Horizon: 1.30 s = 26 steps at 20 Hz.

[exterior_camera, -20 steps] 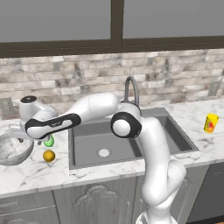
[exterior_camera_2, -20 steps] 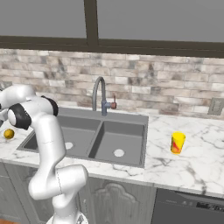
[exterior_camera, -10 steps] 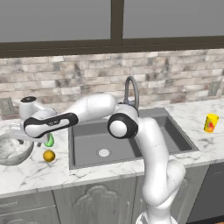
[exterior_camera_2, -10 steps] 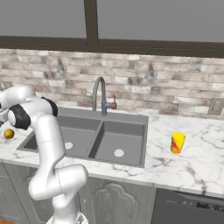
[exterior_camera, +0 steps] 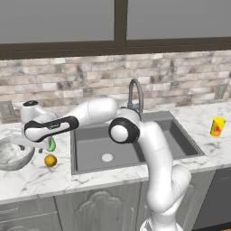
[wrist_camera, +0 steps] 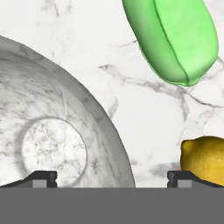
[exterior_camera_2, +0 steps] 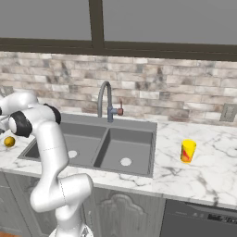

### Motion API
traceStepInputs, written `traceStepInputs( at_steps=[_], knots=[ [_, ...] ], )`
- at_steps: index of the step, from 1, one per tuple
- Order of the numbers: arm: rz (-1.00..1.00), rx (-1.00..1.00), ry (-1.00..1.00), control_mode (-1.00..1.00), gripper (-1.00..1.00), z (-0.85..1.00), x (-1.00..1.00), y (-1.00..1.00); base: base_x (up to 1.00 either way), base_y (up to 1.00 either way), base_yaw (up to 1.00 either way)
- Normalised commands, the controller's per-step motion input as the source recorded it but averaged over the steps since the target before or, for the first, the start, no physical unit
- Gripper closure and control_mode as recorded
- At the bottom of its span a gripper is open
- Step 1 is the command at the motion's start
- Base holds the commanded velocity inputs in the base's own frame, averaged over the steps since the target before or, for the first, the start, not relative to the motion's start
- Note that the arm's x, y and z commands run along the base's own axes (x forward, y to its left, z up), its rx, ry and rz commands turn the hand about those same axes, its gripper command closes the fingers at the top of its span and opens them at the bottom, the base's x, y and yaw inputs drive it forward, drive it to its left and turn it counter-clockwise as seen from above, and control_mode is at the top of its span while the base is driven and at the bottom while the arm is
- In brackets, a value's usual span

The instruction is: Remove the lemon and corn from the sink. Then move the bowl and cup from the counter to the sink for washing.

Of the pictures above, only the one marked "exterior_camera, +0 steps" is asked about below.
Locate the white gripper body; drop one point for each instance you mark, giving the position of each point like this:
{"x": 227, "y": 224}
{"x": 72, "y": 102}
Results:
{"x": 22, "y": 139}

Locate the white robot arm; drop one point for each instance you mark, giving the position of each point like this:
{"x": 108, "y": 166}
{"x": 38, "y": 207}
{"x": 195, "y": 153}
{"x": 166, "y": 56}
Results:
{"x": 159, "y": 168}

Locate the green corn cob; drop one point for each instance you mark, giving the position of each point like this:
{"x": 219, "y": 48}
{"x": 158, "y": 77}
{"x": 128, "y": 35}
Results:
{"x": 52, "y": 145}

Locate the grey marble bowl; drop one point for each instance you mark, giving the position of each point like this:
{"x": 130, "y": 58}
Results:
{"x": 12, "y": 156}

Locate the yellow lemon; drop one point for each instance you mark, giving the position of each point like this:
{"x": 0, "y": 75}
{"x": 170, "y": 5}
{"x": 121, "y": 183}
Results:
{"x": 50, "y": 161}

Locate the grey sink basin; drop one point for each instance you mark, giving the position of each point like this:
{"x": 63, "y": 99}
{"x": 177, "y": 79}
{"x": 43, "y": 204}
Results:
{"x": 96, "y": 150}

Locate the yellow cup with red print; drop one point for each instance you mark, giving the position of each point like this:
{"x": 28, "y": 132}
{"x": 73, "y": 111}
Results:
{"x": 217, "y": 127}

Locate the grey carved drawer front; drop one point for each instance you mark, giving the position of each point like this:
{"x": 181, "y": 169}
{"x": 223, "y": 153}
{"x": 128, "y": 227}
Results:
{"x": 30, "y": 224}

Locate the grey carved cupboard door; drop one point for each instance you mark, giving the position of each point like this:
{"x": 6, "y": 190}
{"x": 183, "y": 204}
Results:
{"x": 102, "y": 210}
{"x": 198, "y": 192}

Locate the grey curved tap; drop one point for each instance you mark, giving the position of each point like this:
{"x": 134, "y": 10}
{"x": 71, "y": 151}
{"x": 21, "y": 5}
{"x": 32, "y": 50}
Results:
{"x": 140, "y": 90}

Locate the dark framed window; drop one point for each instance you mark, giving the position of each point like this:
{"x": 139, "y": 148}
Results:
{"x": 60, "y": 24}

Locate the dark grey dishwasher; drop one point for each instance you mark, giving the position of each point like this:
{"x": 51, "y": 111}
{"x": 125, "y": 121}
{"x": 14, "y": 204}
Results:
{"x": 215, "y": 198}

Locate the grey wall socket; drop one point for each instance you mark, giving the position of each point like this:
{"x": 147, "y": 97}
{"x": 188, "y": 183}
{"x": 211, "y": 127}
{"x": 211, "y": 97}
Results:
{"x": 6, "y": 110}
{"x": 220, "y": 91}

